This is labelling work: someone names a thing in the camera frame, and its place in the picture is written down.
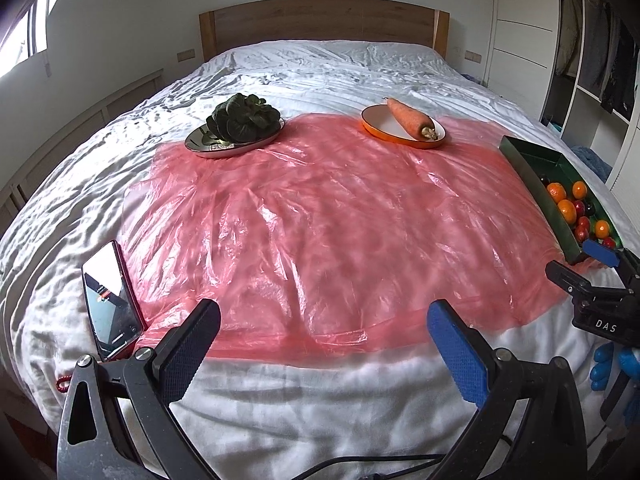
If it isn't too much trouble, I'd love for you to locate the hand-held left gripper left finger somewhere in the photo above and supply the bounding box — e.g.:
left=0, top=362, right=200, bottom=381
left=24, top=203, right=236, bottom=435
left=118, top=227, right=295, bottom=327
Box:
left=56, top=299, right=222, bottom=480

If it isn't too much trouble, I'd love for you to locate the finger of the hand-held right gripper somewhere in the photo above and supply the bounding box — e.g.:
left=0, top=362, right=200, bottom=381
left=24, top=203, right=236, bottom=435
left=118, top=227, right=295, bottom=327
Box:
left=582, top=238, right=640, bottom=288
left=545, top=259, right=626, bottom=306

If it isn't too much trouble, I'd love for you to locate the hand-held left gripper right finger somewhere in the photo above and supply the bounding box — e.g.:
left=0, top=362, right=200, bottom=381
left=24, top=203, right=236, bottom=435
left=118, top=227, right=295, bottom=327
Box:
left=426, top=299, right=588, bottom=480

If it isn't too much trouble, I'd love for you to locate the green tray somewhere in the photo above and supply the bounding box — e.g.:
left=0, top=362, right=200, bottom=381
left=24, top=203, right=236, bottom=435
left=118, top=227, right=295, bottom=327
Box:
left=499, top=135, right=623, bottom=266

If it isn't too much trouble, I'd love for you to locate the person's right hand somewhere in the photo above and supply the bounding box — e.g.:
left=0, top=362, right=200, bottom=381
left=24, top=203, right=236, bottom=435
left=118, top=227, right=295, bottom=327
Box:
left=591, top=346, right=640, bottom=421

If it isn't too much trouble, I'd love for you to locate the smartphone in red case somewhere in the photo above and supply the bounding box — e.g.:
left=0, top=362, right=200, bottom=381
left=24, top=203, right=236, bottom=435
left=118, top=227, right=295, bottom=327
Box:
left=81, top=240, right=146, bottom=363

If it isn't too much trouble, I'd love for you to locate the blue fluffy cloth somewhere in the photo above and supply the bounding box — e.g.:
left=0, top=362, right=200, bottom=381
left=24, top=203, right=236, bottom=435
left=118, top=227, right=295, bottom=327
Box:
left=570, top=145, right=608, bottom=178

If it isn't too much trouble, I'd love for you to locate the black hanging garment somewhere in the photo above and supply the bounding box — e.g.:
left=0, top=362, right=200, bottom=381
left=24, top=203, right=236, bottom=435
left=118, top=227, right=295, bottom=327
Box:
left=600, top=20, right=640, bottom=121

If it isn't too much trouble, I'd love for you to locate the pink plastic sheet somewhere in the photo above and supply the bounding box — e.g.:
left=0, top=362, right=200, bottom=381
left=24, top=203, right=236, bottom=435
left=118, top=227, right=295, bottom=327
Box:
left=120, top=112, right=591, bottom=358

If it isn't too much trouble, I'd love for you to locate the grey hanging garment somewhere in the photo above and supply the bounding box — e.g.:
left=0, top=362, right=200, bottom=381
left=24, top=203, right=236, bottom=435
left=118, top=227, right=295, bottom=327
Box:
left=580, top=2, right=611, bottom=101

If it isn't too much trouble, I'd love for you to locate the shallow cream plate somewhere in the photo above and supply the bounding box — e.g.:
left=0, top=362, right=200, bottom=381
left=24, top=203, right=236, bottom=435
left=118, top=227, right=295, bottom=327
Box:
left=184, top=117, right=286, bottom=160

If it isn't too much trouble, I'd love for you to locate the beige hanging jacket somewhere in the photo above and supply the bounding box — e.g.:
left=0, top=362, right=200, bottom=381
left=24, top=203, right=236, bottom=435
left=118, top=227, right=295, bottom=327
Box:
left=552, top=0, right=583, bottom=78

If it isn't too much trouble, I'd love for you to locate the carrot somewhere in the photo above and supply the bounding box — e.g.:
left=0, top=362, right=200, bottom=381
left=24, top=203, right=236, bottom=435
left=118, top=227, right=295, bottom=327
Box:
left=386, top=97, right=440, bottom=141

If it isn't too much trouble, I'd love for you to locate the orange-rimmed oval dish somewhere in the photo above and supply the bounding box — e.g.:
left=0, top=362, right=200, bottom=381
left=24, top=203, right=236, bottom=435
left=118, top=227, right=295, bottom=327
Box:
left=361, top=104, right=447, bottom=150

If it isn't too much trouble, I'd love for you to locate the green leafy vegetable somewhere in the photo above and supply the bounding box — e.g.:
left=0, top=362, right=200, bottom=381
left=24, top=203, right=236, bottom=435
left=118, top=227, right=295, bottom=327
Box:
left=205, top=94, right=281, bottom=143

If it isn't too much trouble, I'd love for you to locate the white wardrobe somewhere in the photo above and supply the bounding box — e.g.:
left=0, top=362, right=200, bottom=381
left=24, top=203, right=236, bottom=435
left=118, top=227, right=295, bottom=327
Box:
left=482, top=0, right=640, bottom=196

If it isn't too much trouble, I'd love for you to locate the wooden headboard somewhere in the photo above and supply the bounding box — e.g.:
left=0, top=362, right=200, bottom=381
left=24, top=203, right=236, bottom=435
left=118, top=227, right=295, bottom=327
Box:
left=199, top=0, right=449, bottom=63

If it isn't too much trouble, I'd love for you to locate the window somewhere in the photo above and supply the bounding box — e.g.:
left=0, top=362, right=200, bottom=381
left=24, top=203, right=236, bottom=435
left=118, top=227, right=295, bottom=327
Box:
left=0, top=0, right=83, bottom=78

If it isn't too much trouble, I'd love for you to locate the black cable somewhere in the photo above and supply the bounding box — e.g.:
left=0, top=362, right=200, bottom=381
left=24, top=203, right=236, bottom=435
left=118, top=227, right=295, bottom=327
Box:
left=280, top=452, right=451, bottom=480

